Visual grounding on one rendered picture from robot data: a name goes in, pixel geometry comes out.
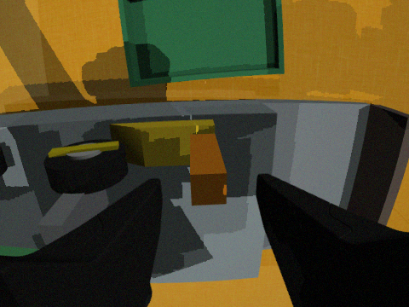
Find green four-wheeled trolley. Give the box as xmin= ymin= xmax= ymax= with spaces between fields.
xmin=0 ymin=139 xmax=129 ymax=257

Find grey ramp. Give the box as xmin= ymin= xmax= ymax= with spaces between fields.
xmin=0 ymin=99 xmax=409 ymax=283

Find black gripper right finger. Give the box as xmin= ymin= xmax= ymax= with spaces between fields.
xmin=256 ymin=174 xmax=409 ymax=307

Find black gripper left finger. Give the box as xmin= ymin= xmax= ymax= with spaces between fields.
xmin=0 ymin=178 xmax=163 ymax=307

